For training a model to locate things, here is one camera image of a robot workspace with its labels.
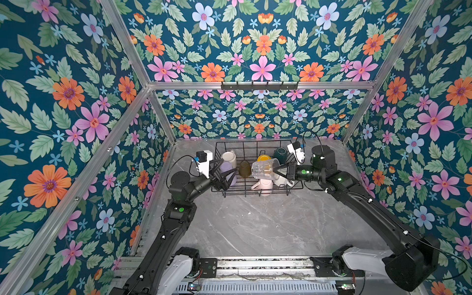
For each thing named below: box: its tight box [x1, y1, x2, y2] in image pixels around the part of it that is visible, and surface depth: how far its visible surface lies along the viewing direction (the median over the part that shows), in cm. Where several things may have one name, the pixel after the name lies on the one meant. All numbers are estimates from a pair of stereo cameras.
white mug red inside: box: [221, 149, 237, 170], surface depth 100 cm
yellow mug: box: [256, 154, 272, 162], surface depth 97 cm
